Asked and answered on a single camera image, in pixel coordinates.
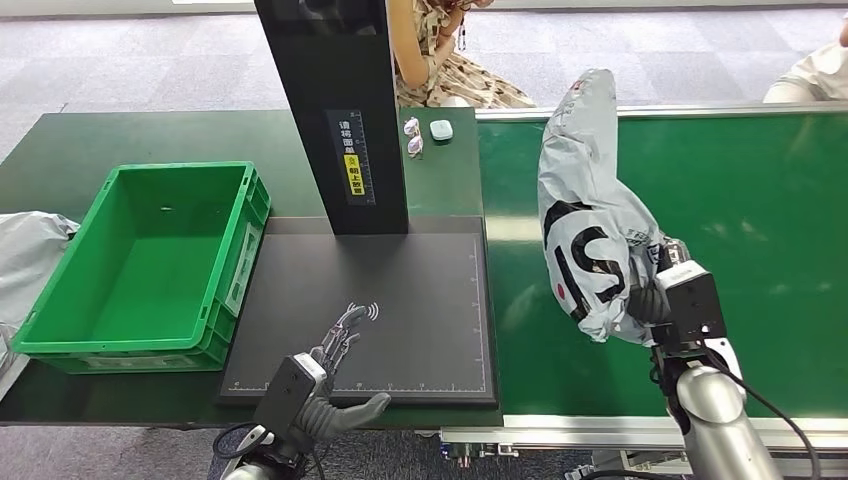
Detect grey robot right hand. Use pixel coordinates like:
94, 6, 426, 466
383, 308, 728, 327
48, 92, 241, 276
627, 237, 692, 327

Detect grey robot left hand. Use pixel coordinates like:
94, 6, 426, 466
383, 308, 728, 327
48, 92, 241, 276
298, 304, 393, 445

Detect grey courier package bag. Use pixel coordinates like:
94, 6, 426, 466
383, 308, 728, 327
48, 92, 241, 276
536, 68, 672, 347

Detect black weighing scale platform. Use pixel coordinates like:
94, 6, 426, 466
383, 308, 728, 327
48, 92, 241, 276
215, 215, 498, 409

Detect green conveyor belt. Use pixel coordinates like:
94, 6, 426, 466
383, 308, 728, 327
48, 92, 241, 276
475, 112, 848, 420

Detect green plastic crate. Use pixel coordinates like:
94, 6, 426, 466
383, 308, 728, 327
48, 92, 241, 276
11, 160, 272, 376

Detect black yellow column label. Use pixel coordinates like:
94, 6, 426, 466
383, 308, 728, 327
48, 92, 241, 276
324, 109, 376, 207

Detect person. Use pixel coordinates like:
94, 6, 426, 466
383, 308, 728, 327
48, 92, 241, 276
387, 0, 537, 110
763, 13, 848, 104

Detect black scale column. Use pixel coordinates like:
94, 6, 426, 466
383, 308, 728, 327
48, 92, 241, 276
253, 0, 410, 237

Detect grey plastic parcel bag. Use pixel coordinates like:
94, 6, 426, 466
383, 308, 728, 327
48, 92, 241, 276
0, 211, 81, 402

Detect dark green table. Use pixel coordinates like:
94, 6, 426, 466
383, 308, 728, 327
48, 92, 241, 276
0, 107, 505, 429

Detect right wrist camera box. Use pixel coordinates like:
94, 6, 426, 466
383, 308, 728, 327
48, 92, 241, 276
654, 260, 728, 354

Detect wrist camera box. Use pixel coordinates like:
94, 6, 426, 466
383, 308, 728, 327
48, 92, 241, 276
654, 260, 728, 354
252, 352, 329, 453

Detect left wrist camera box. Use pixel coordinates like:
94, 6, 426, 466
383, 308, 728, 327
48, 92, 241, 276
252, 352, 329, 453

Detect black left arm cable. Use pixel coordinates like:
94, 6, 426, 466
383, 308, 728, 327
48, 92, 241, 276
211, 422, 268, 465

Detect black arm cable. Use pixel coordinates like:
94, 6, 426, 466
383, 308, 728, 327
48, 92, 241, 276
700, 349, 823, 480
211, 422, 268, 465

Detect grey metal connector bracket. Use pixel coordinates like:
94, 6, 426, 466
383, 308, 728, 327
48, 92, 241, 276
440, 433, 521, 468

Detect aluminium conveyor rail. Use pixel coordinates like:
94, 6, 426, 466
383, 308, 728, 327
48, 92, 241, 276
437, 414, 848, 480
474, 100, 848, 123

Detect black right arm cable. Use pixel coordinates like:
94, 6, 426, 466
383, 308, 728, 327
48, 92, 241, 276
700, 349, 823, 480

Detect clear frame eyeglasses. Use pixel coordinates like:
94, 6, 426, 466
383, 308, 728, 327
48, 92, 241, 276
402, 117, 425, 161

